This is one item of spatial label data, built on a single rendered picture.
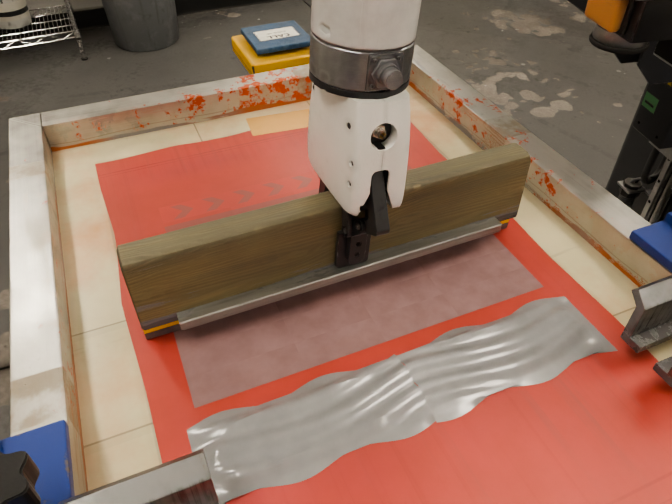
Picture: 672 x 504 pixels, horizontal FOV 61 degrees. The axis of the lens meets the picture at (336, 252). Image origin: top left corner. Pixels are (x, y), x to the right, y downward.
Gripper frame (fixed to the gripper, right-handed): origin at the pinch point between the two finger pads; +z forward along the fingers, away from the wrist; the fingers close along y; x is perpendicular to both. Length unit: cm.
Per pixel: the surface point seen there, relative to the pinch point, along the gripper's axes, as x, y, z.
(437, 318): -6.1, -8.4, 5.2
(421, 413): 0.3, -16.5, 5.4
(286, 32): -15, 56, 2
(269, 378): 10.0, -8.4, 6.4
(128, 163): 15.9, 28.8, 6.5
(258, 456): 13.0, -14.8, 6.4
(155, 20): -26, 296, 79
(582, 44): -253, 206, 79
